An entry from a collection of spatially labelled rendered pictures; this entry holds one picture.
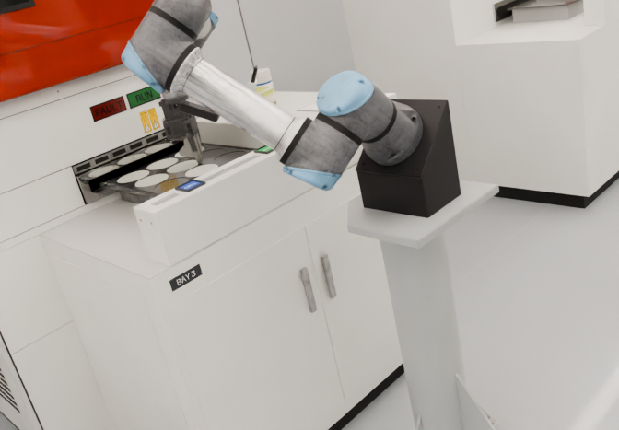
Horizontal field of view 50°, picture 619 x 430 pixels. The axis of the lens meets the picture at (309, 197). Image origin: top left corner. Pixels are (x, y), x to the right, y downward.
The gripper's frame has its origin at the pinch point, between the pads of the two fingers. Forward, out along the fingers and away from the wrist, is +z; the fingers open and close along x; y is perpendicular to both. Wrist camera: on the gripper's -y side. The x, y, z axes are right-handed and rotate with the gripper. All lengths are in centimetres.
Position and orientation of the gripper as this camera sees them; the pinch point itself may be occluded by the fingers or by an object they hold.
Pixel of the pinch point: (201, 158)
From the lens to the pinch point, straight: 205.7
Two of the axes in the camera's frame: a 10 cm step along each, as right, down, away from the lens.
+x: -0.6, 3.7, -9.3
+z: 2.1, 9.1, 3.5
